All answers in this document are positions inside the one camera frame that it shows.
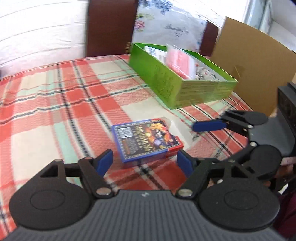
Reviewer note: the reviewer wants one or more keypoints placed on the clear plastic wrapper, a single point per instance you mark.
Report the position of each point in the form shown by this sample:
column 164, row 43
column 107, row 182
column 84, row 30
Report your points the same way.
column 182, row 129

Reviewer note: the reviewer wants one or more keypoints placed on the patterned white packet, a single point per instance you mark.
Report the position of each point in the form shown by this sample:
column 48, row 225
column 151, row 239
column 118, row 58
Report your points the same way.
column 207, row 74

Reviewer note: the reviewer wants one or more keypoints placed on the white green packet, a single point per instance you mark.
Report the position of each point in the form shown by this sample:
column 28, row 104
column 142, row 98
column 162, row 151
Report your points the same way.
column 156, row 53

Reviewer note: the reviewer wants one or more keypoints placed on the maroon clothing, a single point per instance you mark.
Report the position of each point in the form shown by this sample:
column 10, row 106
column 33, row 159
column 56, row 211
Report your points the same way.
column 289, row 213

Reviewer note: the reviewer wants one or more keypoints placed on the blue red card box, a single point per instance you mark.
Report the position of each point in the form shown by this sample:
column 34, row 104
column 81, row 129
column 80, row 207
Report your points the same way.
column 145, row 139

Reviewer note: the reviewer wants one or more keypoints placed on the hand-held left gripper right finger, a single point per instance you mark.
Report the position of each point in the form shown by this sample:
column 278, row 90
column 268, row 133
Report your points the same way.
column 185, row 163

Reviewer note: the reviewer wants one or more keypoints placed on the window frame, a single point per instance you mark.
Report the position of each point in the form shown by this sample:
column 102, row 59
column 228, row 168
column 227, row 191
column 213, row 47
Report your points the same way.
column 266, row 14

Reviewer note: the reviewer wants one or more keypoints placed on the person's right hand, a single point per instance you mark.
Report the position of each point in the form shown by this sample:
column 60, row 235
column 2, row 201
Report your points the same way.
column 289, row 164

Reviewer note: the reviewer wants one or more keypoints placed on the red plaid blanket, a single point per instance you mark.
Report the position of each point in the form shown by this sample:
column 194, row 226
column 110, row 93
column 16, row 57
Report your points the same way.
column 46, row 104

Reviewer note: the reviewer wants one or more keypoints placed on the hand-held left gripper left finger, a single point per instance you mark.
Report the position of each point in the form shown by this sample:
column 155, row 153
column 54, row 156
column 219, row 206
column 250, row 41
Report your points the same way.
column 104, row 162

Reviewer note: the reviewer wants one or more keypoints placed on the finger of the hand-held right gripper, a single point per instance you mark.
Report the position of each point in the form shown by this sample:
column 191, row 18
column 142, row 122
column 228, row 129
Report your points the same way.
column 247, row 151
column 208, row 126

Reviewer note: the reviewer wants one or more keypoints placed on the brown cardboard sheet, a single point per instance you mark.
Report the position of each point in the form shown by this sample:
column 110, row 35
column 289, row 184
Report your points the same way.
column 254, row 64

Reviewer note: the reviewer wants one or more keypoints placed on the green cardboard box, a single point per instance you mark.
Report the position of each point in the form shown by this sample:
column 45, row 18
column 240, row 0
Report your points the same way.
column 180, row 81

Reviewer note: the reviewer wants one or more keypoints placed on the white floral pillow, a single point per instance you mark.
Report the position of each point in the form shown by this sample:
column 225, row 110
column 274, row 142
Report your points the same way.
column 171, row 23

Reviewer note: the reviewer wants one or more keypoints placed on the red packet in clear bag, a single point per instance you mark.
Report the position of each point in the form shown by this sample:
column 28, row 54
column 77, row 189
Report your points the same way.
column 180, row 61

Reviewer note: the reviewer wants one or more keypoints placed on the dark brown wooden headboard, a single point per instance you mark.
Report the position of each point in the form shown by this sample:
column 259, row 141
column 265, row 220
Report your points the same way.
column 111, row 27

